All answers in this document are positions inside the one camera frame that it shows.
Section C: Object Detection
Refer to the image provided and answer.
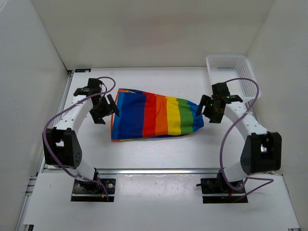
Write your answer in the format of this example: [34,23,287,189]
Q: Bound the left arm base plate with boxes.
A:
[71,178,116,203]

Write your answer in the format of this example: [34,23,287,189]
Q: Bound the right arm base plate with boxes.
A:
[196,173,248,204]

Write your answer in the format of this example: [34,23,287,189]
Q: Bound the rainbow striped shorts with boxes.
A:
[111,89,204,141]

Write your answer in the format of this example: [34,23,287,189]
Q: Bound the aluminium front rail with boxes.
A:
[98,168,219,175]

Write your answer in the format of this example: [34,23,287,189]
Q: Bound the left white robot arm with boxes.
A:
[42,77,119,193]

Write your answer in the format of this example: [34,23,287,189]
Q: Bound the small black corner label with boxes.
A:
[75,68,91,73]

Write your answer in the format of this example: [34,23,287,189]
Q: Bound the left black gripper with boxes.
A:
[90,94,119,124]

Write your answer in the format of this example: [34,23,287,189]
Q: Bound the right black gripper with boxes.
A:
[195,94,224,124]

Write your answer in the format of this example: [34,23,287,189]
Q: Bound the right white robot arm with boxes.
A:
[196,82,282,193]

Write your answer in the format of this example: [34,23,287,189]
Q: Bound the white perforated plastic basket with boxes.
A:
[206,54,257,103]

